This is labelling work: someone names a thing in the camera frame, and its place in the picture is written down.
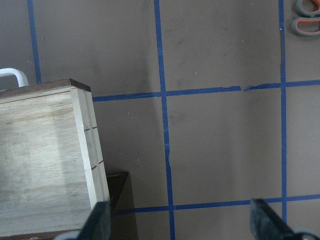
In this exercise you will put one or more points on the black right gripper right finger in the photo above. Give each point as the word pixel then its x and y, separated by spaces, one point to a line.
pixel 265 224

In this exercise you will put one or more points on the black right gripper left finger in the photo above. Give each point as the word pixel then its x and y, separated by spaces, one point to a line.
pixel 98 224

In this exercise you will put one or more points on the grey orange scissors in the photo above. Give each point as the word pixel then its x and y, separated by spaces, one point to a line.
pixel 306 17

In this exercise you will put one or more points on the wooden drawer with white handle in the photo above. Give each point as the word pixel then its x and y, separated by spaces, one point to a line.
pixel 52 171

